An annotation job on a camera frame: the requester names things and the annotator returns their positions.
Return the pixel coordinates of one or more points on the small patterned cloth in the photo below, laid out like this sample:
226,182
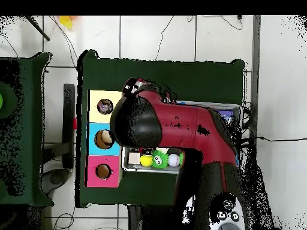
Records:
105,106

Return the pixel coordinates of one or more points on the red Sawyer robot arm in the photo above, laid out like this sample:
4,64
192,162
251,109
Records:
187,129

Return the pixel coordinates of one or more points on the shallow mesh bin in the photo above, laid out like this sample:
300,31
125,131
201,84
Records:
148,169

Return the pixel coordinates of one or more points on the wooden box with three holes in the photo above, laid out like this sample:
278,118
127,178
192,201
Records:
96,167

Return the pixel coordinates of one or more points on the black upright panel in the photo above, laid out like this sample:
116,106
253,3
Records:
68,119

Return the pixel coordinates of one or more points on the green spiky toy with eyes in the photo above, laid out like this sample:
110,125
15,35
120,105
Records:
159,160

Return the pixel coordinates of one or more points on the white baseball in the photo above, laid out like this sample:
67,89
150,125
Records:
173,160

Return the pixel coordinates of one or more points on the yellow object on floor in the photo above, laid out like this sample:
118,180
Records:
65,21

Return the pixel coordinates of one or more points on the dark green side tablecloth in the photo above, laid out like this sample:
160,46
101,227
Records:
33,119

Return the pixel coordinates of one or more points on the black rod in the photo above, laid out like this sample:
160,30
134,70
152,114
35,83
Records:
38,28

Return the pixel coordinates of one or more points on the grey round base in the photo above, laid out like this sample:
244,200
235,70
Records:
56,178

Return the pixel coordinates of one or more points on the green round object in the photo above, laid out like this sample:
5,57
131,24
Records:
1,100

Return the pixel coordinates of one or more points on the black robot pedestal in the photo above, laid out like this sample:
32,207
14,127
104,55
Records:
148,219

